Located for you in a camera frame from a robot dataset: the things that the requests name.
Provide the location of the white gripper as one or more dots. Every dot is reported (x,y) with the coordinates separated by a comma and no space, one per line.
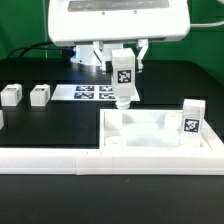
(72,22)

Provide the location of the white square tabletop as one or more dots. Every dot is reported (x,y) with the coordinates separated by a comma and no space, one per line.
(141,128)

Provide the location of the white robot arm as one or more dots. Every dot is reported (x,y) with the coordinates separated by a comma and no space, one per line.
(85,56)

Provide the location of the white sheet with fiducial tags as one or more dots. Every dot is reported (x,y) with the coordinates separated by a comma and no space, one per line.
(70,92)

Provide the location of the white part at left edge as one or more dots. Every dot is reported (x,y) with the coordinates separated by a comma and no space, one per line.
(1,120)

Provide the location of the white L-shaped fixture wall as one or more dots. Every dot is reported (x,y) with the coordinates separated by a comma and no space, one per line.
(115,161)

